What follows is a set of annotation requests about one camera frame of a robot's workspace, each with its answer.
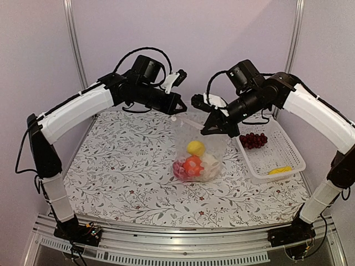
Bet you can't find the yellow banana toy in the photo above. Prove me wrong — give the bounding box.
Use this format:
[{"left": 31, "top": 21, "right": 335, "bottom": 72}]
[{"left": 268, "top": 166, "right": 292, "bottom": 175}]

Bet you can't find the orange pumpkin toy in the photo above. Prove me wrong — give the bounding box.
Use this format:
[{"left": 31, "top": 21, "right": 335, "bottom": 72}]
[{"left": 182, "top": 155, "right": 204, "bottom": 177}]

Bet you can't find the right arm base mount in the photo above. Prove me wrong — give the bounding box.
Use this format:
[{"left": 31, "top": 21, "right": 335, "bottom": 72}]
[{"left": 267, "top": 218, "right": 316, "bottom": 260}]

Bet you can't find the clear zip top bag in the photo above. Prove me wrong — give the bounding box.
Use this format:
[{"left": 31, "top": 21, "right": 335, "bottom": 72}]
[{"left": 171, "top": 112, "right": 229, "bottom": 182}]

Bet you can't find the red bell pepper toy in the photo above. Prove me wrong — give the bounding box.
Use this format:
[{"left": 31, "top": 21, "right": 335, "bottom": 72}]
[{"left": 173, "top": 161, "right": 188, "bottom": 181}]

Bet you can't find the white cauliflower toy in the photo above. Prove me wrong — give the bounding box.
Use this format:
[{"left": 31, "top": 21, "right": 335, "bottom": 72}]
[{"left": 201, "top": 154, "right": 221, "bottom": 182}]

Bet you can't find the yellow lemon toy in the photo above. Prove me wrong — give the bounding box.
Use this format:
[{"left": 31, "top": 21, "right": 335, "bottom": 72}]
[{"left": 186, "top": 141, "right": 206, "bottom": 157}]

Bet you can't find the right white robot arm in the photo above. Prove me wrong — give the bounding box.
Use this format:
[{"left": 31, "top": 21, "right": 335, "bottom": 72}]
[{"left": 200, "top": 59, "right": 354, "bottom": 242}]

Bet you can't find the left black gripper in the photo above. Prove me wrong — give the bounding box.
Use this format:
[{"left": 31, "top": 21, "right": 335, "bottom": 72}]
[{"left": 135, "top": 81, "right": 187, "bottom": 115}]

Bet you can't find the floral patterned table mat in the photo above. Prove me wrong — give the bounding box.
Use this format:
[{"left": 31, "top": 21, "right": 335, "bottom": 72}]
[{"left": 64, "top": 111, "right": 308, "bottom": 227}]

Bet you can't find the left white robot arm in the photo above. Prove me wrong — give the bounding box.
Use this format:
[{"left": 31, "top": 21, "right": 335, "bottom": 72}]
[{"left": 27, "top": 55, "right": 187, "bottom": 241}]

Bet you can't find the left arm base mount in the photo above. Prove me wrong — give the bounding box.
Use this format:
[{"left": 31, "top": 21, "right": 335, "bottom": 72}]
[{"left": 54, "top": 215, "right": 102, "bottom": 247}]

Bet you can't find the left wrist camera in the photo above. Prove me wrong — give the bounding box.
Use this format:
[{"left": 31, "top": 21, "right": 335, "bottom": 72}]
[{"left": 161, "top": 69, "right": 187, "bottom": 94}]

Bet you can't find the left aluminium corner post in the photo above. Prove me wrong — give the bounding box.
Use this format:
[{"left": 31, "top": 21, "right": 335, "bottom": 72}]
[{"left": 63, "top": 0, "right": 88, "bottom": 90}]

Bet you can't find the dark red grapes toy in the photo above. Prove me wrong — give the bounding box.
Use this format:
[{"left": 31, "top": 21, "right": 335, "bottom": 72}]
[{"left": 239, "top": 132, "right": 268, "bottom": 150}]

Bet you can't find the aluminium front rail frame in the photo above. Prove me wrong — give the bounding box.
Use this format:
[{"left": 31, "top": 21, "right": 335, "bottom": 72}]
[{"left": 23, "top": 214, "right": 348, "bottom": 265}]

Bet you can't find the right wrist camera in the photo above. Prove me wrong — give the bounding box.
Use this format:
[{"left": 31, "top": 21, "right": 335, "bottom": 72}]
[{"left": 191, "top": 93, "right": 229, "bottom": 117}]

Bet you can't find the left black looped cable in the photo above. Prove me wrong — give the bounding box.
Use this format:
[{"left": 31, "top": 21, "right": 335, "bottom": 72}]
[{"left": 115, "top": 47, "right": 173, "bottom": 75}]

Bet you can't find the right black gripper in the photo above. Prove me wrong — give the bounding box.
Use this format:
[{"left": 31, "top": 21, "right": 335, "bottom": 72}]
[{"left": 200, "top": 87, "right": 266, "bottom": 137}]

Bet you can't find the white perforated plastic basket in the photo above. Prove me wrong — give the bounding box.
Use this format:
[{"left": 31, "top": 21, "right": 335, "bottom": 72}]
[{"left": 236, "top": 118, "right": 306, "bottom": 185}]

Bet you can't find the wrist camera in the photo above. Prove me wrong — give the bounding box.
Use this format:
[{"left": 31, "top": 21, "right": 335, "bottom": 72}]
[
  {"left": 161, "top": 69, "right": 187, "bottom": 94},
  {"left": 191, "top": 93, "right": 229, "bottom": 117}
]

